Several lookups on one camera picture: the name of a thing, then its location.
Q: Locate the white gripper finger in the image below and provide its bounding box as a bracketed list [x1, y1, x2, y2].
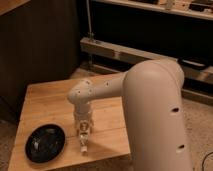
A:
[74, 122, 80, 131]
[88, 120, 94, 132]

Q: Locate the clear plastic bottle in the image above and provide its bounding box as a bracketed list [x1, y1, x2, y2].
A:
[78, 120, 90, 154]

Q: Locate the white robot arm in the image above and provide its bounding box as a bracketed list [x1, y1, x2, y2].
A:
[68, 59, 193, 171]

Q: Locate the black ceramic bowl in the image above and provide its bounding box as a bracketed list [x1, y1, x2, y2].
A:
[25, 124, 66, 163]

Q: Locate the wooden table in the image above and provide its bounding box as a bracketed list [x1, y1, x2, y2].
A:
[8, 79, 130, 171]

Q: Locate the metal pole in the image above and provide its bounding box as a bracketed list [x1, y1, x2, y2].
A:
[86, 0, 94, 41]

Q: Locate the wooden shelf beam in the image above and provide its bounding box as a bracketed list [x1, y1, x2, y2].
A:
[80, 37, 213, 84]

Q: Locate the upper wooden shelf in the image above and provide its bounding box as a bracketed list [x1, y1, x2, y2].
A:
[92, 0, 213, 21]

